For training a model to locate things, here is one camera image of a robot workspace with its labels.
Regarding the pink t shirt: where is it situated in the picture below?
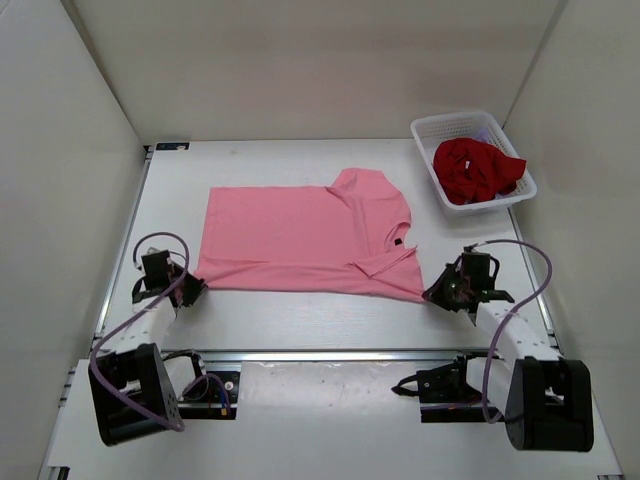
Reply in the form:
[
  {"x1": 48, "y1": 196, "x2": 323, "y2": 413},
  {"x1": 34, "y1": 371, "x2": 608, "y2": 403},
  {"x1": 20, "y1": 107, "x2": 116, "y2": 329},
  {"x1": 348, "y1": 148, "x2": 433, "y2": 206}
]
[{"x1": 195, "y1": 168, "x2": 424, "y2": 303}]

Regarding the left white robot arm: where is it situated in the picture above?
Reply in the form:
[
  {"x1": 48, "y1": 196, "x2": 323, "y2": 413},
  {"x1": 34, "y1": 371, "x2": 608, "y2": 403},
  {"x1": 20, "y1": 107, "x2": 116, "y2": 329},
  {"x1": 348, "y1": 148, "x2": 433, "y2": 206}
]
[{"x1": 88, "y1": 248, "x2": 210, "y2": 446}]

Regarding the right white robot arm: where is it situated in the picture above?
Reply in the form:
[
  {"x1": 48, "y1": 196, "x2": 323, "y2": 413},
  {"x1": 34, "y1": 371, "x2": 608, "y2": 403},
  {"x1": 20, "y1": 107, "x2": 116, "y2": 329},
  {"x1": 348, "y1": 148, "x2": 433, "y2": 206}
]
[{"x1": 391, "y1": 247, "x2": 594, "y2": 452}]

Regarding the red t shirt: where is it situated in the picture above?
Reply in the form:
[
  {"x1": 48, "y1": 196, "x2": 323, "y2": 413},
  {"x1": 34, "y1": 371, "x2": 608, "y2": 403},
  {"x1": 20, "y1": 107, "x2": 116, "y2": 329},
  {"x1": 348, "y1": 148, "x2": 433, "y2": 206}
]
[{"x1": 433, "y1": 138, "x2": 526, "y2": 205}]

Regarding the blue table label sticker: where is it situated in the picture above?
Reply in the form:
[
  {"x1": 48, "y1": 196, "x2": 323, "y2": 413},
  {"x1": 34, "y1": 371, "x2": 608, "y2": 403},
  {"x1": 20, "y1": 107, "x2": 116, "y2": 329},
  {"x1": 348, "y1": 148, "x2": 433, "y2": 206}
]
[{"x1": 155, "y1": 142, "x2": 190, "y2": 151}]

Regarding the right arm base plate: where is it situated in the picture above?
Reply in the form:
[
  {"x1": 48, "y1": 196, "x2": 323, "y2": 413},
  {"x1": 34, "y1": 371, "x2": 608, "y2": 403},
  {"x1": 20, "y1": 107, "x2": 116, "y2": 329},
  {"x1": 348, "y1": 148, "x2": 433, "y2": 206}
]
[{"x1": 416, "y1": 363, "x2": 512, "y2": 424}]

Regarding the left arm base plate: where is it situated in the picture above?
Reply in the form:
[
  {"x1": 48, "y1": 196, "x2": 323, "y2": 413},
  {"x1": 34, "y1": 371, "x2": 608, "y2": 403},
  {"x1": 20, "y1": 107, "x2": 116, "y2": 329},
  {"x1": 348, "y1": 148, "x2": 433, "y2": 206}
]
[{"x1": 178, "y1": 363, "x2": 241, "y2": 421}]

